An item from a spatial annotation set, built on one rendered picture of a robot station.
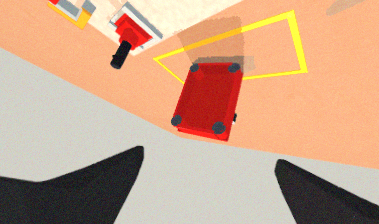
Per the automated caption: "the cream flat plate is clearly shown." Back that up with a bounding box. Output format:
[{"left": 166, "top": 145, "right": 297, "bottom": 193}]
[{"left": 48, "top": 0, "right": 243, "bottom": 56}]

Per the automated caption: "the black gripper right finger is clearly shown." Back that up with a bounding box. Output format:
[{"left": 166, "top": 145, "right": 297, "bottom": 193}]
[{"left": 274, "top": 159, "right": 379, "bottom": 224}]

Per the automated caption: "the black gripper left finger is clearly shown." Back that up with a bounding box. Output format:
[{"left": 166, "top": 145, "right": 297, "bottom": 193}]
[{"left": 0, "top": 146, "right": 144, "bottom": 224}]

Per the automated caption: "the yellow rectangular frame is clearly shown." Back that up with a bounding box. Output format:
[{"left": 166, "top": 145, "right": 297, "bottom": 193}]
[{"left": 153, "top": 9, "right": 308, "bottom": 84}]

